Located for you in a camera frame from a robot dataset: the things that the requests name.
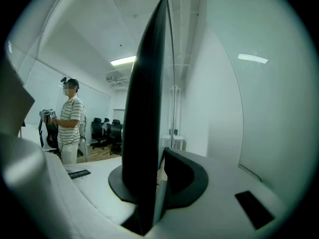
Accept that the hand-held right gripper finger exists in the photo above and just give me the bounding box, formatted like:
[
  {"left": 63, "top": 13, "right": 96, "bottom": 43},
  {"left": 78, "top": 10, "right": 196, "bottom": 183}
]
[{"left": 0, "top": 55, "right": 141, "bottom": 237}]

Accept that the black round whiteboard stand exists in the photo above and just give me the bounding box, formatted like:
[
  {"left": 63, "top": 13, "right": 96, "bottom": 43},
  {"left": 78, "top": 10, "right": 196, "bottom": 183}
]
[{"left": 108, "top": 147, "right": 209, "bottom": 209}]

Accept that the black flat rectangular pad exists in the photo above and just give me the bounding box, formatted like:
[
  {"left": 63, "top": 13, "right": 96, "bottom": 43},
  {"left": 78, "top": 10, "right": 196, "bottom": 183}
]
[{"left": 234, "top": 190, "right": 275, "bottom": 231}]

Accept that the white desk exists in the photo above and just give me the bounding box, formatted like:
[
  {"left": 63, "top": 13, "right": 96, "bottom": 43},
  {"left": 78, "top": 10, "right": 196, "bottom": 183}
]
[{"left": 160, "top": 135, "right": 185, "bottom": 151}]

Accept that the black office chair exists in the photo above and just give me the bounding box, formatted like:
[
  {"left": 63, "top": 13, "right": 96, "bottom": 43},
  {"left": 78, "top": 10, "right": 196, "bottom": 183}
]
[
  {"left": 90, "top": 117, "right": 109, "bottom": 150},
  {"left": 102, "top": 118, "right": 112, "bottom": 134},
  {"left": 109, "top": 119, "right": 124, "bottom": 156},
  {"left": 44, "top": 121, "right": 60, "bottom": 156}
]

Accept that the black-backed whiteboard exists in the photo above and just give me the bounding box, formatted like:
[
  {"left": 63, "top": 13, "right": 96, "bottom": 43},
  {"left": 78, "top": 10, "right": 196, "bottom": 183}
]
[{"left": 119, "top": 0, "right": 176, "bottom": 237}]

